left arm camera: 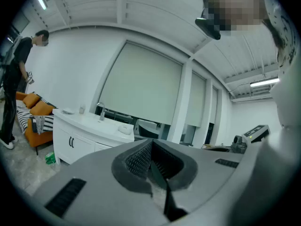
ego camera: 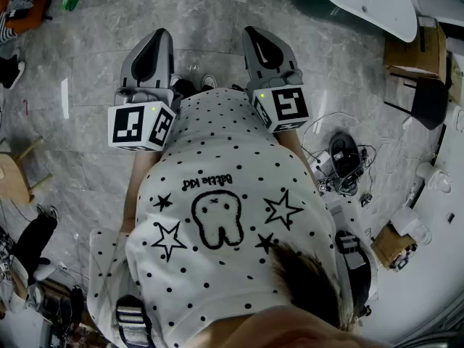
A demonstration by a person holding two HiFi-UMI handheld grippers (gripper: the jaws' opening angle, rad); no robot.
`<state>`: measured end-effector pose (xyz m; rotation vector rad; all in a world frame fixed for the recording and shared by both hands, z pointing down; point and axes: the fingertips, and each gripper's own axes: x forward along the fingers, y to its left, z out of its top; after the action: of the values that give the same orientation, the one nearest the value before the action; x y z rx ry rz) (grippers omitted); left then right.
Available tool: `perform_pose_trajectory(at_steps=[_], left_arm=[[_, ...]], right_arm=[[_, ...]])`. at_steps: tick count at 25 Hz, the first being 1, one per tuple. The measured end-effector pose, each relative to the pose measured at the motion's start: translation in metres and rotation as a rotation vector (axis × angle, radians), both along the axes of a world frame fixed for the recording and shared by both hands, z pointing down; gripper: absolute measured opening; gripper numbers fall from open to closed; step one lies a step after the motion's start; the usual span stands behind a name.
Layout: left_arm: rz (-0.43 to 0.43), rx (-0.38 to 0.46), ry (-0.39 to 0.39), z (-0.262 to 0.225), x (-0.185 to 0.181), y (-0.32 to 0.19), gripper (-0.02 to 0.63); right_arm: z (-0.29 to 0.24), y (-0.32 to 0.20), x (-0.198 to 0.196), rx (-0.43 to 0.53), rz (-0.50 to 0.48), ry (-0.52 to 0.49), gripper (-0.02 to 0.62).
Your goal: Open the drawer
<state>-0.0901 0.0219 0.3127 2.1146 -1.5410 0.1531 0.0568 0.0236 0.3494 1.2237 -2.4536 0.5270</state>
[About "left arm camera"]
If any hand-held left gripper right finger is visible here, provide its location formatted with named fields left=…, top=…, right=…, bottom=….
left=150, top=139, right=245, bottom=223

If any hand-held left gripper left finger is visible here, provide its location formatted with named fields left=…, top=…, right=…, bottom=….
left=32, top=138, right=170, bottom=226

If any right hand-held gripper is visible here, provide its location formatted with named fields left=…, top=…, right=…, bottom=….
left=204, top=124, right=270, bottom=153

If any narrow white roller blind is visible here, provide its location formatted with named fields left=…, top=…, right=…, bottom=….
left=209, top=86, right=219, bottom=125
left=184, top=71, right=207, bottom=128

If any white vanity cabinet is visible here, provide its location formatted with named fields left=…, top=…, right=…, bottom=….
left=52, top=108, right=135, bottom=165

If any white fluffy cloth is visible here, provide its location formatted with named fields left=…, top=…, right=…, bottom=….
left=117, top=124, right=133, bottom=134

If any green package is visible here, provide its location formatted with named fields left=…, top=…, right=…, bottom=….
left=45, top=151, right=56, bottom=165

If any chrome faucet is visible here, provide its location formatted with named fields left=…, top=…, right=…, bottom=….
left=96, top=102, right=107, bottom=121

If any orange sofa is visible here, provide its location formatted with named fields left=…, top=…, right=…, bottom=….
left=15, top=91, right=57, bottom=155

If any orange cushion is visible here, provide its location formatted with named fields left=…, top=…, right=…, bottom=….
left=30, top=100, right=54, bottom=116
left=23, top=93, right=41, bottom=109

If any wide white roller blind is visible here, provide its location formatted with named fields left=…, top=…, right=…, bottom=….
left=98, top=42, right=183, bottom=126

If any black white striped blanket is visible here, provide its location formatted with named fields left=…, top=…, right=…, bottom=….
left=15, top=93, right=57, bottom=136

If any white polka dot shirt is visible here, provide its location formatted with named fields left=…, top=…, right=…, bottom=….
left=263, top=0, right=301, bottom=131

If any person's head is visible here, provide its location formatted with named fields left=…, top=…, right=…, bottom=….
left=201, top=0, right=268, bottom=32

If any black head camera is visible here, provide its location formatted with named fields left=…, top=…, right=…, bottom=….
left=194, top=7, right=222, bottom=41

